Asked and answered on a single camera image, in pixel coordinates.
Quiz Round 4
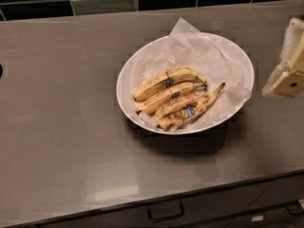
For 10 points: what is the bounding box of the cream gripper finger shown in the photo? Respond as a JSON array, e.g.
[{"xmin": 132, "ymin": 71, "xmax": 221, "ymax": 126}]
[
  {"xmin": 262, "ymin": 69, "xmax": 304, "ymax": 99},
  {"xmin": 280, "ymin": 18, "xmax": 304, "ymax": 72}
]

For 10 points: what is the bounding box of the spotted yellow banana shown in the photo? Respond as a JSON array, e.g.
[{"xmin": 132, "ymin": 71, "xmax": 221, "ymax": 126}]
[
  {"xmin": 154, "ymin": 92, "xmax": 203, "ymax": 120},
  {"xmin": 133, "ymin": 66, "xmax": 207, "ymax": 102},
  {"xmin": 136, "ymin": 82, "xmax": 207, "ymax": 114}
]

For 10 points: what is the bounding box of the bottom banana with blue sticker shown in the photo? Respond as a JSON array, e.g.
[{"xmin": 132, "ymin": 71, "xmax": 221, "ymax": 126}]
[{"xmin": 157, "ymin": 83, "xmax": 225, "ymax": 131}]

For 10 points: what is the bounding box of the white bowl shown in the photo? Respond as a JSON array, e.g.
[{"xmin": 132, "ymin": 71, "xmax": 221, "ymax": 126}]
[{"xmin": 115, "ymin": 31, "xmax": 256, "ymax": 136}]

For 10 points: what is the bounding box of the white paper liner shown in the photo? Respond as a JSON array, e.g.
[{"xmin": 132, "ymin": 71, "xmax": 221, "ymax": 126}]
[{"xmin": 132, "ymin": 18, "xmax": 254, "ymax": 132}]

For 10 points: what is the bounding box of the black drawer handle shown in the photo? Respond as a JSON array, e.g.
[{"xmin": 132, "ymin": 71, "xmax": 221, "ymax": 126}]
[{"xmin": 147, "ymin": 201, "xmax": 184, "ymax": 222}]

